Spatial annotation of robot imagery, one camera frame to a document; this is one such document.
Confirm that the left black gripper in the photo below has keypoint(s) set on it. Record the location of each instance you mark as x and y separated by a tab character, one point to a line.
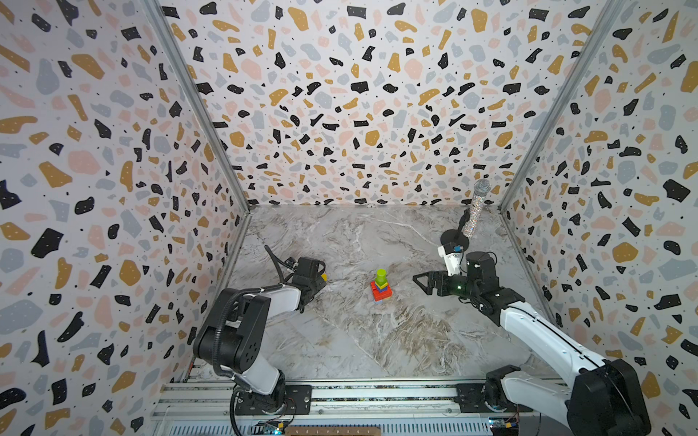
318	282

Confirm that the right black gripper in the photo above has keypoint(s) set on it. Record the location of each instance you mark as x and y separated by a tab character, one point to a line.
443	283

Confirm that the lime green cylinder block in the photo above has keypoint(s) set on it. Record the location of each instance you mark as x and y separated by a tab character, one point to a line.
381	274

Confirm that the red block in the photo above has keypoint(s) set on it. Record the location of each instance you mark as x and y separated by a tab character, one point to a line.
381	293

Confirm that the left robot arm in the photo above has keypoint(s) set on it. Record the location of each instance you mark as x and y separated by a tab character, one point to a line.
231	336

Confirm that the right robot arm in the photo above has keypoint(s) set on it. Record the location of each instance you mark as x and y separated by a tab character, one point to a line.
596	396

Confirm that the glitter microphone on stand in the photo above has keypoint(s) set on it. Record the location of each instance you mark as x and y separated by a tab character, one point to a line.
459	237

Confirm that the wooden strip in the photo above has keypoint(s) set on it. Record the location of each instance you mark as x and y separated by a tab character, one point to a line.
332	431

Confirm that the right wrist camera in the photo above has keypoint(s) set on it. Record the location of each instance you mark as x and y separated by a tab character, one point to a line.
452	256

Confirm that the aluminium mounting rail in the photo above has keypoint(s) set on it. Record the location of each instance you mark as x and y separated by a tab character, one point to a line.
396	406

